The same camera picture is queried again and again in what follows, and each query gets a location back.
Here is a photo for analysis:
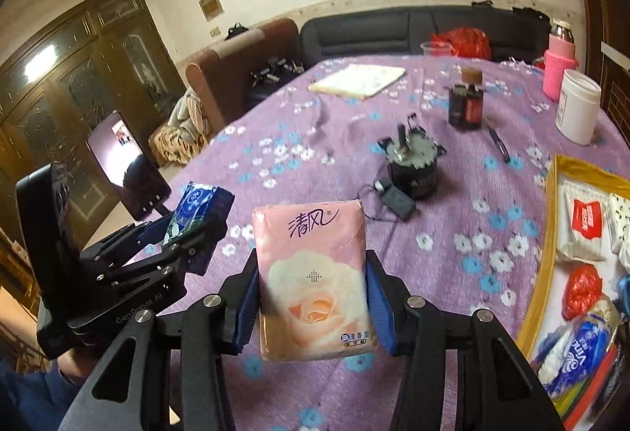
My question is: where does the blue white tissue pack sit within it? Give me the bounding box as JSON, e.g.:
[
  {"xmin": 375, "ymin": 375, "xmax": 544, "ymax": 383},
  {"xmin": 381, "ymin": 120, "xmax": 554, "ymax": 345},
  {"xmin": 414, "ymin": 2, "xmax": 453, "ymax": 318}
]
[{"xmin": 162, "ymin": 181, "xmax": 235, "ymax": 246}]

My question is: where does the blue red cloth pack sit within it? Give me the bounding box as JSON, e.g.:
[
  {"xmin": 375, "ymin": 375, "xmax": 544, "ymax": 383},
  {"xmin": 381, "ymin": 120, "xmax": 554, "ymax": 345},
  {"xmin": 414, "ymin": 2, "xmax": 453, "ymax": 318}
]
[{"xmin": 554, "ymin": 345, "xmax": 618, "ymax": 431}]

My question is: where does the blue tissue roll pack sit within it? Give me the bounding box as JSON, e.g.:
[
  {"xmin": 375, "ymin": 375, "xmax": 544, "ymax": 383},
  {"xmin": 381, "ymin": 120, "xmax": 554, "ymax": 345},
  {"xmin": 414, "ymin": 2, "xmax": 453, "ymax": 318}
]
[{"xmin": 531, "ymin": 294, "xmax": 619, "ymax": 400}]

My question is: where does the pink rose tissue pack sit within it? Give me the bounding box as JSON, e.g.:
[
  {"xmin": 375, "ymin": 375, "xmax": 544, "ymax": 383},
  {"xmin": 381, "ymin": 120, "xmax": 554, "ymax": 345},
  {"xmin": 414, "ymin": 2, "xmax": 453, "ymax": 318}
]
[{"xmin": 252, "ymin": 200, "xmax": 377, "ymax": 362}]

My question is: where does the red plastic bag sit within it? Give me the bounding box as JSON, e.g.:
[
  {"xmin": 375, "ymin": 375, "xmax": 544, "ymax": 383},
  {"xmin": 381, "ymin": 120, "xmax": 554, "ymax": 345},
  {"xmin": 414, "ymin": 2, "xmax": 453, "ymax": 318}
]
[{"xmin": 561, "ymin": 264, "xmax": 602, "ymax": 321}]

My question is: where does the blue towel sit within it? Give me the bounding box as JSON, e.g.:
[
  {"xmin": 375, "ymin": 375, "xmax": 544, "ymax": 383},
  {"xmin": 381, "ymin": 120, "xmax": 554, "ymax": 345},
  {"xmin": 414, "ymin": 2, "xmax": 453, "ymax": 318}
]
[{"xmin": 614, "ymin": 273, "xmax": 630, "ymax": 320}]

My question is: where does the red white wet wipe pack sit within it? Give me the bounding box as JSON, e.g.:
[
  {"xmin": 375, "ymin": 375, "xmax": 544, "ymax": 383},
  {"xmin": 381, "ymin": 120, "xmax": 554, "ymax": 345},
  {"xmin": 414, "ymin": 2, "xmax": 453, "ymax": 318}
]
[{"xmin": 556, "ymin": 178, "xmax": 610, "ymax": 265}]

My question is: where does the lemon print tissue pack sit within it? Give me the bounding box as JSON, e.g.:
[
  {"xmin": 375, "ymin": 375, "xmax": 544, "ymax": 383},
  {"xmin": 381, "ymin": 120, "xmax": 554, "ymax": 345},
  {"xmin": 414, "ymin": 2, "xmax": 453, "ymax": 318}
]
[{"xmin": 608, "ymin": 193, "xmax": 630, "ymax": 272}]

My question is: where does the phone on round stand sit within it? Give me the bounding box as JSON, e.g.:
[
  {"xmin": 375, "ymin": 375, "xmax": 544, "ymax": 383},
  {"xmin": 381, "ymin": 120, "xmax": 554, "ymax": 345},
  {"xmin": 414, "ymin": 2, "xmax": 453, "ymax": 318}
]
[{"xmin": 87, "ymin": 111, "xmax": 171, "ymax": 221}]

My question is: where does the yellow cardboard box lid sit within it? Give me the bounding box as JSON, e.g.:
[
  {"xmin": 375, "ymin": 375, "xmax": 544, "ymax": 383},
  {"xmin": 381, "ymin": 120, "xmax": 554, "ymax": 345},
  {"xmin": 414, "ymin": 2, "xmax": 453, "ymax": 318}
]
[{"xmin": 515, "ymin": 154, "xmax": 630, "ymax": 431}]

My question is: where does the blanket on chair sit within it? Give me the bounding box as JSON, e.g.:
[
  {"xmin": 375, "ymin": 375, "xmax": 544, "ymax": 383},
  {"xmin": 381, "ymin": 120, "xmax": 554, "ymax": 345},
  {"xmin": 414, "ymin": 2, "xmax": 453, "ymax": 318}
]
[{"xmin": 148, "ymin": 88, "xmax": 213, "ymax": 166}]

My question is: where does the brown armchair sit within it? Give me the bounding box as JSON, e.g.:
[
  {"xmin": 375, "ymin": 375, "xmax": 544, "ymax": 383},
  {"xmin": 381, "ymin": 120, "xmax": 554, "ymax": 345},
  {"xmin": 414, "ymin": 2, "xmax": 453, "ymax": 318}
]
[{"xmin": 183, "ymin": 17, "xmax": 301, "ymax": 133}]

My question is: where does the purple floral tablecloth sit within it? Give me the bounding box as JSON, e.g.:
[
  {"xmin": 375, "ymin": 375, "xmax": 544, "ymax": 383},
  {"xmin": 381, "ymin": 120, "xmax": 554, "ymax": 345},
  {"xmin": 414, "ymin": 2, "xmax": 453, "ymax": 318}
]
[{"xmin": 127, "ymin": 54, "xmax": 630, "ymax": 431}]

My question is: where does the wooden glass cabinet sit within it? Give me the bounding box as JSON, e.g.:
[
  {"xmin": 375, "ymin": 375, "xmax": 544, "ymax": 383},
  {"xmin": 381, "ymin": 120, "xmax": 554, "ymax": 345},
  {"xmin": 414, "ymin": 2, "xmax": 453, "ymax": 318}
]
[{"xmin": 1, "ymin": 0, "xmax": 183, "ymax": 243}]

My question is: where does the black power adapter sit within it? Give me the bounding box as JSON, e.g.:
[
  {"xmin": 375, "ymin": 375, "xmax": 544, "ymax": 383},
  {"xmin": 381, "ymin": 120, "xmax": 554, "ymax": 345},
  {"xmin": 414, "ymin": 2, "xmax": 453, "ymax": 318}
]
[{"xmin": 374, "ymin": 177, "xmax": 417, "ymax": 222}]

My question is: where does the paper notebook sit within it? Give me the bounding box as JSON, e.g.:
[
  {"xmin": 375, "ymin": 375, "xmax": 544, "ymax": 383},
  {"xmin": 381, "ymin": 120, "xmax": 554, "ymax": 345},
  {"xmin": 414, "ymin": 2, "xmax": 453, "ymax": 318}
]
[{"xmin": 308, "ymin": 64, "xmax": 406, "ymax": 100}]

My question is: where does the black electric motor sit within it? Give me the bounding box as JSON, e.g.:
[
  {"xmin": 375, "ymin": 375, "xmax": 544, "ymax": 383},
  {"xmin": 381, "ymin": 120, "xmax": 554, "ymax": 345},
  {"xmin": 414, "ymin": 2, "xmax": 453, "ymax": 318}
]
[{"xmin": 378, "ymin": 113, "xmax": 447, "ymax": 201}]

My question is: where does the black pen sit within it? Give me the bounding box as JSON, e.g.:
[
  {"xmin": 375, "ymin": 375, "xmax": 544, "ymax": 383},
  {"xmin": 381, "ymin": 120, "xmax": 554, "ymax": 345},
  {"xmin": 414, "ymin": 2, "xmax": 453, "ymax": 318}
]
[{"xmin": 487, "ymin": 126, "xmax": 510, "ymax": 163}]

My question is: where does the white plastic jar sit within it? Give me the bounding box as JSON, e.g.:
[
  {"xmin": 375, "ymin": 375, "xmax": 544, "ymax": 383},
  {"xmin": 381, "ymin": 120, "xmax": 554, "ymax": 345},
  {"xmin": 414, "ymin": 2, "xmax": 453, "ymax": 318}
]
[{"xmin": 555, "ymin": 70, "xmax": 601, "ymax": 145}]

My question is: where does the dark bottle with cork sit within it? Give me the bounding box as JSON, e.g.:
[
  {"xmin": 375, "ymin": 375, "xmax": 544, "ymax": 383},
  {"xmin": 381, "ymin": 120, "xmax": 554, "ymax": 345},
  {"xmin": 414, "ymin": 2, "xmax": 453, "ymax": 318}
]
[{"xmin": 447, "ymin": 67, "xmax": 485, "ymax": 130}]

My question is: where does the clear plastic cup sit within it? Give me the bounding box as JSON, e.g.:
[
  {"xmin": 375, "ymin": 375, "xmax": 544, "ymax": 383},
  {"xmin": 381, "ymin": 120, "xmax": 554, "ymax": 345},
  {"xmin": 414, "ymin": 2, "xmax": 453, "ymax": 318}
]
[{"xmin": 421, "ymin": 41, "xmax": 454, "ymax": 57}]

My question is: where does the red bag on sofa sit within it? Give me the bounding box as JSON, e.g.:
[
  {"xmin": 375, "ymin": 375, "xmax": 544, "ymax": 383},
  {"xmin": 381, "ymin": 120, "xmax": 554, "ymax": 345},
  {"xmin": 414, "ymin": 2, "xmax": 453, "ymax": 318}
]
[{"xmin": 432, "ymin": 27, "xmax": 491, "ymax": 60}]

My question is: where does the pink sleeved thermos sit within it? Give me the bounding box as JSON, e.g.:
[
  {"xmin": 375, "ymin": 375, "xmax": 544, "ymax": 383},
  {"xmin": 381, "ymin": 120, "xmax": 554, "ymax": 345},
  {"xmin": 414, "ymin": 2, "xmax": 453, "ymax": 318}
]
[{"xmin": 543, "ymin": 18, "xmax": 579, "ymax": 102}]

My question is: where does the black leather sofa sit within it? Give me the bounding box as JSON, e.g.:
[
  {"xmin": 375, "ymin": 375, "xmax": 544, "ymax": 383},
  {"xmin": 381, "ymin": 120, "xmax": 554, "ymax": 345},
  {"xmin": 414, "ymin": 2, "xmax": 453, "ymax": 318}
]
[{"xmin": 300, "ymin": 6, "xmax": 550, "ymax": 67}]

